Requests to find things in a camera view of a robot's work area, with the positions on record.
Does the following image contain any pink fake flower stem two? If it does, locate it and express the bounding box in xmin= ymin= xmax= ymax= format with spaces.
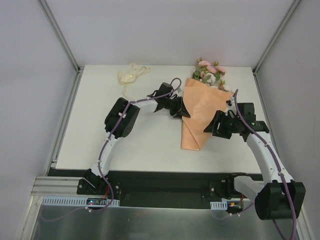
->
xmin=193 ymin=57 xmax=217 ymax=78

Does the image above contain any pink fake flower stem three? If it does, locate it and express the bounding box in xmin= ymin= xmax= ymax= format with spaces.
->
xmin=218 ymin=80 xmax=232 ymax=92

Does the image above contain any aluminium frame post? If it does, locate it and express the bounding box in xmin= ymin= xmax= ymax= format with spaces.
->
xmin=38 ymin=0 xmax=81 ymax=71
xmin=252 ymin=0 xmax=303 ymax=72

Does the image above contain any kraft wrapping paper sheet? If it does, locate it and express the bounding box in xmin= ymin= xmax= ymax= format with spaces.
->
xmin=181 ymin=78 xmax=232 ymax=151

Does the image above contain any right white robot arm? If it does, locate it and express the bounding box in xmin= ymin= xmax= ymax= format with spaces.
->
xmin=203 ymin=100 xmax=306 ymax=220

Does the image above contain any white cable duct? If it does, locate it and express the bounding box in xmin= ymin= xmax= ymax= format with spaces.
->
xmin=41 ymin=196 xmax=120 ymax=208
xmin=210 ymin=201 xmax=228 ymax=211

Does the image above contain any pink fake flower stem four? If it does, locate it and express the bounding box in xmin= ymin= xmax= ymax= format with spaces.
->
xmin=201 ymin=72 xmax=221 ymax=87

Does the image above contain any cream ribbon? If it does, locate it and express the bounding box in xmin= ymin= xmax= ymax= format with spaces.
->
xmin=117 ymin=62 xmax=151 ymax=100

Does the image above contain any pink fake flower stem one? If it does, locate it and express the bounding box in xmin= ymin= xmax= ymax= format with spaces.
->
xmin=213 ymin=61 xmax=226 ymax=81

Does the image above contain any left aluminium frame post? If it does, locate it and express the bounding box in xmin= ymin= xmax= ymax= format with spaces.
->
xmin=38 ymin=0 xmax=81 ymax=71

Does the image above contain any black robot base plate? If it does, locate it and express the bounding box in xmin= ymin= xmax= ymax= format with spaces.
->
xmin=76 ymin=168 xmax=260 ymax=208

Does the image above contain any left white cable duct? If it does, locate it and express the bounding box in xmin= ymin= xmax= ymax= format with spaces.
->
xmin=41 ymin=196 xmax=120 ymax=208

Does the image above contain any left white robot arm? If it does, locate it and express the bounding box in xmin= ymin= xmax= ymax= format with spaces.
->
xmin=77 ymin=82 xmax=191 ymax=195

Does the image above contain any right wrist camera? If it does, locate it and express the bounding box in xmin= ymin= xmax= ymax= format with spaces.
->
xmin=225 ymin=95 xmax=237 ymax=113

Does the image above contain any right white cable duct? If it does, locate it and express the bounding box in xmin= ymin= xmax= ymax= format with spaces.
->
xmin=210 ymin=201 xmax=228 ymax=211

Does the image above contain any right aluminium frame post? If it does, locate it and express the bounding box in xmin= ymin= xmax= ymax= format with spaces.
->
xmin=252 ymin=0 xmax=303 ymax=72

